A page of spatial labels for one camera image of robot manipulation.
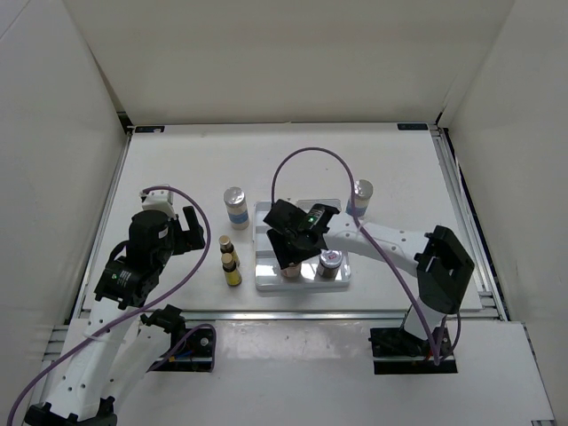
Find spice jar white lid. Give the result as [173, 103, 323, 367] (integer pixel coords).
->
[317, 250, 343, 280]
[280, 263, 302, 280]

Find white divided organizer tray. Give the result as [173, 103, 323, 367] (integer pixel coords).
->
[253, 201, 351, 293]

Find small yellow bottle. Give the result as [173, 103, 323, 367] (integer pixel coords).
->
[221, 253, 242, 287]
[218, 235, 240, 266]

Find right aluminium rail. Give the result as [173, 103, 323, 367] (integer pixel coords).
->
[430, 125, 509, 321]

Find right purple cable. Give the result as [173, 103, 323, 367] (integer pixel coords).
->
[271, 148, 462, 366]

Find tall jar left blue label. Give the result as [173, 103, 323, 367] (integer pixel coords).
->
[224, 186, 249, 230]

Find small yellow bottle front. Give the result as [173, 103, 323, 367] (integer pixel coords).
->
[221, 253, 242, 287]

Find aluminium rail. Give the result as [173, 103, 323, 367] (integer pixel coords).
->
[62, 126, 133, 326]
[430, 125, 509, 321]
[182, 310, 406, 321]

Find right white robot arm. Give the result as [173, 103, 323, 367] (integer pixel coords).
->
[263, 200, 475, 355]

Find left aluminium rail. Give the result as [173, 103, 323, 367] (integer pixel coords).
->
[62, 126, 133, 326]

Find small yellow bottle rear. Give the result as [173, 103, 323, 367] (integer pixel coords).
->
[218, 235, 240, 266]

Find tall jar right blue label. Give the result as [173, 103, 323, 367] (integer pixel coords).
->
[346, 179, 374, 218]

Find front aluminium rail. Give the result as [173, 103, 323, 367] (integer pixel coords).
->
[182, 310, 406, 321]

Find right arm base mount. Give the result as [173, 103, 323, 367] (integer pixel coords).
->
[368, 327, 458, 375]

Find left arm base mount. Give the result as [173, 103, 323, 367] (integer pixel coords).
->
[143, 304, 217, 373]

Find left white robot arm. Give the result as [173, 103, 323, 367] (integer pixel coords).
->
[24, 201, 210, 425]

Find tall jar blue label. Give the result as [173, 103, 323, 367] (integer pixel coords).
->
[346, 179, 374, 218]
[224, 186, 249, 230]

